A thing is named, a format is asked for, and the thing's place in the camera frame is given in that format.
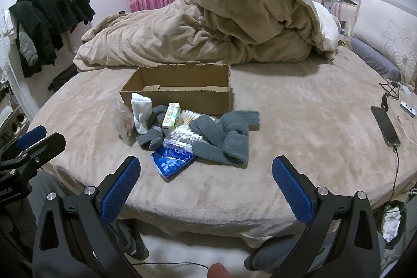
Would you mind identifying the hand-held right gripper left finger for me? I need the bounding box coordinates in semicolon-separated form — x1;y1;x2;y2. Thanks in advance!
33;156;150;278

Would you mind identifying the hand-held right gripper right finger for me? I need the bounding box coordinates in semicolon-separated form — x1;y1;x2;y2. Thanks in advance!
270;156;382;278

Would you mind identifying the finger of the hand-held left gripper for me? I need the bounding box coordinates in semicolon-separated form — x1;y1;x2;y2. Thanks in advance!
0;132;67;172
0;126;48;157

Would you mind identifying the blue packet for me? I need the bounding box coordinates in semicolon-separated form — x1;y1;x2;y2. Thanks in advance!
151;148;196;181

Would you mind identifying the dark grey sock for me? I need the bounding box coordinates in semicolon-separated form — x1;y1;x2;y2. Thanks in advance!
136;123;165;151
148;105;169;127

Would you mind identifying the clear plastic snack bag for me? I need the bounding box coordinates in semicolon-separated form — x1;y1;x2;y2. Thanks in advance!
112;100;136;145

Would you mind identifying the white sock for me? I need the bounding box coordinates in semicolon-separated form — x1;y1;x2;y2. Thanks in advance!
131;93;153;135

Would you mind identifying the grey fluffy sock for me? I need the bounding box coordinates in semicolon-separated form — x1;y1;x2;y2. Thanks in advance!
189;117;250;167
213;111;260;135

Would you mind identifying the cotton swab bag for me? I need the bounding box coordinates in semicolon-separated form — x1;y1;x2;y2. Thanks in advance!
163;109;217;156

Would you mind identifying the green orange snack packet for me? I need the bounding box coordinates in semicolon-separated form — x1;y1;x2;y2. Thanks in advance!
162;102;181;130

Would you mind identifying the cardboard box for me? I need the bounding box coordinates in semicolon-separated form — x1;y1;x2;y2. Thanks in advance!
119;61;234;117

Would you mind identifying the person's right hand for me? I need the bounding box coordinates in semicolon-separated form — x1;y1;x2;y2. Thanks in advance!
208;262;227;278

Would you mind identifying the person's right leg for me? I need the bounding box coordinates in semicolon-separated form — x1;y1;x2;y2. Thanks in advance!
244;242;297;272

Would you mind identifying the black trash bag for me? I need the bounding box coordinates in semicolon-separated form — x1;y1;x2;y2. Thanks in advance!
379;200;408;249

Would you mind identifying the black smartphone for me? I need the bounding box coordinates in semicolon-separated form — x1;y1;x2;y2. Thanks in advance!
371;105;401;147

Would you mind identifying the black clothes pile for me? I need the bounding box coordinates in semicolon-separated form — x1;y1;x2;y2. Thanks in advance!
8;0;96;78

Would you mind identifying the black phone stand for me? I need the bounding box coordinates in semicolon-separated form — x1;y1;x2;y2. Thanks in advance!
379;80;401;111

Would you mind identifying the white remote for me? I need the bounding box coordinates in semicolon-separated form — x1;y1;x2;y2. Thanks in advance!
401;101;417;117

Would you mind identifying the grey pillow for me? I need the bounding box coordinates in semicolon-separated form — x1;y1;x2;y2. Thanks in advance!
350;37;401;81

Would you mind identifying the beige duvet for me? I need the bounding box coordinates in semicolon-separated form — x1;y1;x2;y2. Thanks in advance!
73;0;341;72

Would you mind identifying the floral embroidered pillow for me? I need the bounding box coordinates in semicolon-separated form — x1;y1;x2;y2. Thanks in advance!
350;0;417;90

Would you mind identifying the striped cushion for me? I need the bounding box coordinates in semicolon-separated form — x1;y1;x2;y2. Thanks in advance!
330;1;359;34

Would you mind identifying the thin black cable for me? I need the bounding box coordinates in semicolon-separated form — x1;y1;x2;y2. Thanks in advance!
130;261;211;270

